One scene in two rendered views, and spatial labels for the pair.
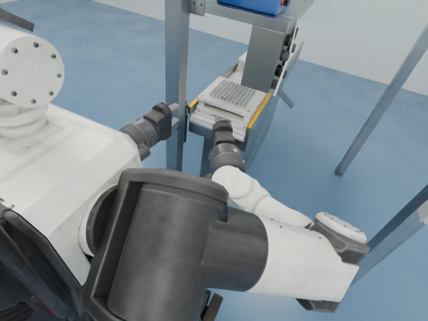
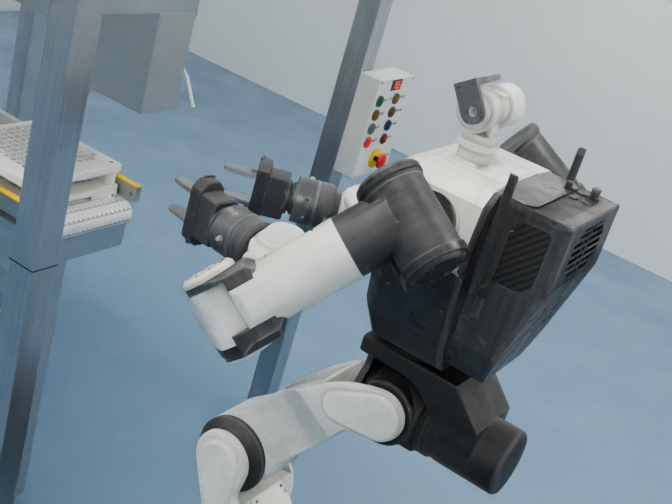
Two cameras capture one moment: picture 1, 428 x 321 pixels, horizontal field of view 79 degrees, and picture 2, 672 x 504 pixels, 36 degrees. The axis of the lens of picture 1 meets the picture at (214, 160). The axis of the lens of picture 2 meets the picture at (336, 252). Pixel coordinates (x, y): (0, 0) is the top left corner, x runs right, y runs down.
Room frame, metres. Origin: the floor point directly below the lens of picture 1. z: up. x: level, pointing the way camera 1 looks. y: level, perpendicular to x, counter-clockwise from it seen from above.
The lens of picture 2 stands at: (0.15, 1.75, 1.68)
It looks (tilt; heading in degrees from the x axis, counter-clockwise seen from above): 23 degrees down; 279
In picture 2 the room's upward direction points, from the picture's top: 17 degrees clockwise
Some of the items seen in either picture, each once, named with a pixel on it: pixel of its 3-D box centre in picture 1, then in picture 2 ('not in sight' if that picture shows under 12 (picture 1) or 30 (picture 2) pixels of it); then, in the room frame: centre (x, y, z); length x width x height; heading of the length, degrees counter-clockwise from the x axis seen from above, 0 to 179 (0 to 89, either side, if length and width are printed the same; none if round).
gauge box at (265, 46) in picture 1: (269, 51); (127, 43); (0.96, -0.13, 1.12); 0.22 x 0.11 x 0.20; 162
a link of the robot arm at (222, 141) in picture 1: (224, 151); (284, 195); (0.55, -0.02, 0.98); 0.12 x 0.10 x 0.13; 14
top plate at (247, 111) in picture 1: (233, 95); (34, 152); (1.07, -0.04, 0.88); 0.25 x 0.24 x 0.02; 72
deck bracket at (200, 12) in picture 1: (197, 7); not in sight; (0.92, 0.13, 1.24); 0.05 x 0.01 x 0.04; 72
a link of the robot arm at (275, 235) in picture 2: not in sight; (272, 261); (0.47, 0.29, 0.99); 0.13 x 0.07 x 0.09; 86
